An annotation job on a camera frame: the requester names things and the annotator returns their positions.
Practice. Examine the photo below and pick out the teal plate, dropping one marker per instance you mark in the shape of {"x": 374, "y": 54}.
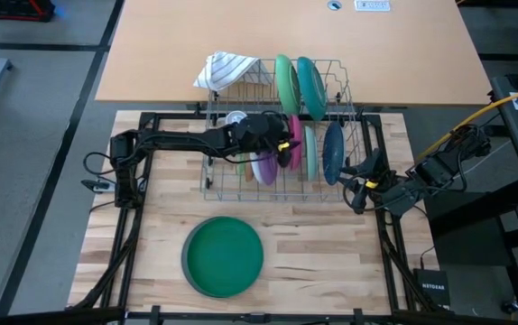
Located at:
{"x": 312, "y": 88}

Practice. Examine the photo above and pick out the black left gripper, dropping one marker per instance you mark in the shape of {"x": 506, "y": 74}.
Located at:
{"x": 259, "y": 133}

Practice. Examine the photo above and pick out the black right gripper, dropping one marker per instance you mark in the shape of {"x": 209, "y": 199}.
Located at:
{"x": 392, "y": 194}

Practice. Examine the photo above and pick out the purple plate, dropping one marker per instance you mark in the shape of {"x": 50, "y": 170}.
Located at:
{"x": 269, "y": 171}

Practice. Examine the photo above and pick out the pale mint green plate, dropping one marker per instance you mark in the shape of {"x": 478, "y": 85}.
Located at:
{"x": 311, "y": 153}

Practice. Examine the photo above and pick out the beige wooden table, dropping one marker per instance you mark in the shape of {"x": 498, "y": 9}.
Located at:
{"x": 173, "y": 45}

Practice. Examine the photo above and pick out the light green plate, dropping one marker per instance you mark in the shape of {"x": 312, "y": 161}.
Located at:
{"x": 287, "y": 86}

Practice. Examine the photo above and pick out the clear glass cup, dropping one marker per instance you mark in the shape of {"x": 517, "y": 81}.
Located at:
{"x": 235, "y": 117}

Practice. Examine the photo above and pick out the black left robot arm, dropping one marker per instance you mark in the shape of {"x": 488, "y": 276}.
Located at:
{"x": 182, "y": 137}

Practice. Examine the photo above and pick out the pink plate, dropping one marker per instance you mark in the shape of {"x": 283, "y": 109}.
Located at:
{"x": 297, "y": 158}

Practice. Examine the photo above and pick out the black Netgear network switch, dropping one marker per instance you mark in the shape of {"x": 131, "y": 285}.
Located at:
{"x": 431, "y": 289}

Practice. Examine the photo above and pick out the red and black toolbox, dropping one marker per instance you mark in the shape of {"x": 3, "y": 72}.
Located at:
{"x": 15, "y": 10}

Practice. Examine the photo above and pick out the large grey plate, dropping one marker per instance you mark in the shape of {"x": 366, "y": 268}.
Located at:
{"x": 183, "y": 259}

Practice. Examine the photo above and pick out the blue patterned plate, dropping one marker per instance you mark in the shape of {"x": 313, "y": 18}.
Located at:
{"x": 334, "y": 153}

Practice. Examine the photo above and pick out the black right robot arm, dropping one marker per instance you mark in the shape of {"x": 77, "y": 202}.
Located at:
{"x": 439, "y": 171}

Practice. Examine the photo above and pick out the white power strip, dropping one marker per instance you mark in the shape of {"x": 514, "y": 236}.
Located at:
{"x": 372, "y": 5}

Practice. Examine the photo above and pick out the lime green plate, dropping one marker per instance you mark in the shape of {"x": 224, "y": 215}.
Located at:
{"x": 241, "y": 169}

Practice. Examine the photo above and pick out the black metal table frame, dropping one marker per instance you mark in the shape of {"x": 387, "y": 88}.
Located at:
{"x": 173, "y": 116}

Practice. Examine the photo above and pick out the white striped dish towel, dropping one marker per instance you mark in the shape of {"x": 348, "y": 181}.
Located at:
{"x": 227, "y": 71}

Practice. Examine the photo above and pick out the white plate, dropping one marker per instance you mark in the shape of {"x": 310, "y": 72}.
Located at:
{"x": 256, "y": 171}

